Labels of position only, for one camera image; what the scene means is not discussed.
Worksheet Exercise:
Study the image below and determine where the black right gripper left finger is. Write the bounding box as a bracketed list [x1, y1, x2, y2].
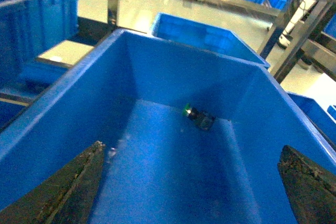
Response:
[1, 141, 106, 223]

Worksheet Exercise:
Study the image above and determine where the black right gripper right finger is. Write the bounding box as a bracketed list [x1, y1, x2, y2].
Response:
[277, 145, 335, 223]

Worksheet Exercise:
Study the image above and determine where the green push button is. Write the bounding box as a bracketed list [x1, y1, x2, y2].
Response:
[183, 103, 216, 131]

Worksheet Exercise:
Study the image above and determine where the blue bin upper left shelf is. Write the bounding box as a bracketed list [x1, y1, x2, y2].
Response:
[1, 29, 335, 223]

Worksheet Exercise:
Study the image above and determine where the blue bin behind upper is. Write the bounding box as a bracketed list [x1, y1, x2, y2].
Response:
[149, 13, 270, 69]

